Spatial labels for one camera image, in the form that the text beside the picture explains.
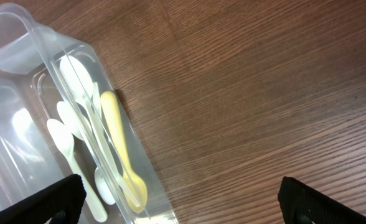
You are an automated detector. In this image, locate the clear plastic container right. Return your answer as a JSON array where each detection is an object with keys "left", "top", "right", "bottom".
[{"left": 0, "top": 3, "right": 178, "bottom": 224}]

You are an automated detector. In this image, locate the yellow plastic spoon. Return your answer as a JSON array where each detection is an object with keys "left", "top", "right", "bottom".
[{"left": 100, "top": 91, "right": 148, "bottom": 213}]

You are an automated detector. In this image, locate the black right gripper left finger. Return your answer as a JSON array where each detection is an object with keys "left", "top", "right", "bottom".
[{"left": 0, "top": 174, "right": 87, "bottom": 224}]

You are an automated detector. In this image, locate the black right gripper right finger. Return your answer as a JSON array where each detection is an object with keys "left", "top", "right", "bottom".
[{"left": 278, "top": 176, "right": 366, "bottom": 224}]

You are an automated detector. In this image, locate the white plastic spoon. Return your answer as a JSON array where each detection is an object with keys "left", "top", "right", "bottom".
[
  {"left": 57, "top": 101, "right": 116, "bottom": 205},
  {"left": 47, "top": 118, "right": 108, "bottom": 223},
  {"left": 60, "top": 55, "right": 141, "bottom": 207}
]

